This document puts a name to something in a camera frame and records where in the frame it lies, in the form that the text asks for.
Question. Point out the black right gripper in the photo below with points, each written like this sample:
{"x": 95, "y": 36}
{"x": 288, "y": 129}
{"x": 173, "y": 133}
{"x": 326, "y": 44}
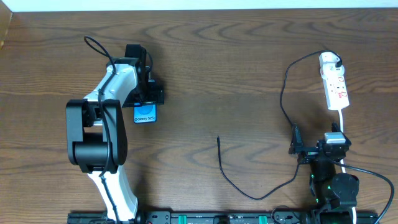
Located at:
{"x": 310, "y": 149}

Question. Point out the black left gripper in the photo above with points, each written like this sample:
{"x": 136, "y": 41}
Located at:
{"x": 157, "y": 94}

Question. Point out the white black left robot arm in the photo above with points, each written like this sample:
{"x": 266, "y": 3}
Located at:
{"x": 96, "y": 134}

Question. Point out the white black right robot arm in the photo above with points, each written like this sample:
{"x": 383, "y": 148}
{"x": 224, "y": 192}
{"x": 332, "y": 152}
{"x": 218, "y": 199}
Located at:
{"x": 335, "y": 192}

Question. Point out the white USB charger adapter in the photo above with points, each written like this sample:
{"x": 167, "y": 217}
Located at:
{"x": 331, "y": 65}

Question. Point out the white power strip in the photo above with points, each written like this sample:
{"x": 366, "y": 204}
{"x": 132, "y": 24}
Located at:
{"x": 335, "y": 88}

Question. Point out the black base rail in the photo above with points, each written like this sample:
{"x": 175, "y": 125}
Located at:
{"x": 278, "y": 216}

